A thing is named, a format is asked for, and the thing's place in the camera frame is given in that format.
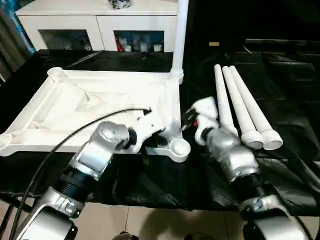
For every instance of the small white jar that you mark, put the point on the small white jar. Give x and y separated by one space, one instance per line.
143 46
157 47
127 48

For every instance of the white glass door cabinet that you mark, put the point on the white glass door cabinet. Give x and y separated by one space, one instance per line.
100 20

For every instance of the black folding stand frame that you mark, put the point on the black folding stand frame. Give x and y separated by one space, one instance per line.
7 215

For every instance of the white plastic table leg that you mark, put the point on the white plastic table leg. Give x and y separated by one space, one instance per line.
223 105
255 110
241 110
180 37

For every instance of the grey curtain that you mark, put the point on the grey curtain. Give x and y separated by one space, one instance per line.
12 42

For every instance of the black mat cover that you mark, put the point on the black mat cover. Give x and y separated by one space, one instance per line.
287 100

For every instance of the dark robot waist part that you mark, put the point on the dark robot waist part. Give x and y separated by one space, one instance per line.
197 236
125 235

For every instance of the dark speckled object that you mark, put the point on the dark speckled object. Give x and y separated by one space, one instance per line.
120 3

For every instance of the small tan block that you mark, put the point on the small tan block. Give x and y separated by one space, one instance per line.
214 44

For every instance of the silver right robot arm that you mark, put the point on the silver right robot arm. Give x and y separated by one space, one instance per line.
237 160

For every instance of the white plastic table top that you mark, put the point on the white plastic table top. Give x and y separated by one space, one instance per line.
75 100

